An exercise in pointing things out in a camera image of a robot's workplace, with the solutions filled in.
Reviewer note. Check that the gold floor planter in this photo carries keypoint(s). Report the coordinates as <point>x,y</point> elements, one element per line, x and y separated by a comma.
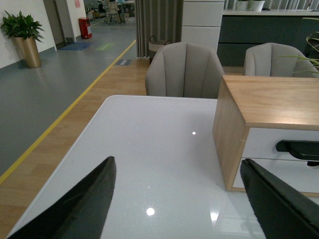
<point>29,51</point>

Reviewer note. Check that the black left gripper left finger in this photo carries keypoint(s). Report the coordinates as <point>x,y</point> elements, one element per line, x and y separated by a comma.
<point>80,213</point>

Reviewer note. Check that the dark counter cabinet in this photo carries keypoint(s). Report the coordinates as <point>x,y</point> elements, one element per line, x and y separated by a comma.
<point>240,32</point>

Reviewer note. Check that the grey armchair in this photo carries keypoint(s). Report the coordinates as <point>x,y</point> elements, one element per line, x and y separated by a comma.
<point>278,60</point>
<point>184,69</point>

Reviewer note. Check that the green floor plant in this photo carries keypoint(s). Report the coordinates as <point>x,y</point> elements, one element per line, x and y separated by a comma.
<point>21,26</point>

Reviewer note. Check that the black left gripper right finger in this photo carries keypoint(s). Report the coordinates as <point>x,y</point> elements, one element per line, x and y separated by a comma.
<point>282,211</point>

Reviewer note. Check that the blue floor mat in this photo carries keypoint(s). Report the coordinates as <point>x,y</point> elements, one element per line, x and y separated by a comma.
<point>77,46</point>

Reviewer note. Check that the woven basket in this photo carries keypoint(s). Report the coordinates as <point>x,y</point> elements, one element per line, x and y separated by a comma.
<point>155,45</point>

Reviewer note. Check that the grey curtain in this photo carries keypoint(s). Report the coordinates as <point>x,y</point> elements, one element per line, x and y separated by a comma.
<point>159,18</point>

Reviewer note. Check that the white cabinet column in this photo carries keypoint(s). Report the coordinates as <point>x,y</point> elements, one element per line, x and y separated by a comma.
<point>201,22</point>

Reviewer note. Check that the wooden drawer cabinet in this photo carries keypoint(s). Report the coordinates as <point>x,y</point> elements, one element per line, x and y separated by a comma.
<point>246,102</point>

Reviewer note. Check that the red fire extinguisher box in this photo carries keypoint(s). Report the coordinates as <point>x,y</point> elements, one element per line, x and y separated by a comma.
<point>85,27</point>

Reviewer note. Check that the white front wooden drawer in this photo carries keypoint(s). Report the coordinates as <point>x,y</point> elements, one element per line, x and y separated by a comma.
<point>261,142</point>

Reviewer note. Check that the black drawer handle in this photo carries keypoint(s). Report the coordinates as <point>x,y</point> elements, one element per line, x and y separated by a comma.
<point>301,149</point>

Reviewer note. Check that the office chair far background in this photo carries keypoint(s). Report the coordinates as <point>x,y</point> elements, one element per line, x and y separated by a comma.
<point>112,10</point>

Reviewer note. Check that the spider plant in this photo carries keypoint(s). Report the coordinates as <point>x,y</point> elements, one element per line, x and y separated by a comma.
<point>309,57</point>

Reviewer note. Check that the white pots on counter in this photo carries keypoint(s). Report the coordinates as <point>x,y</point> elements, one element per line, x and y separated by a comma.
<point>251,5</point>

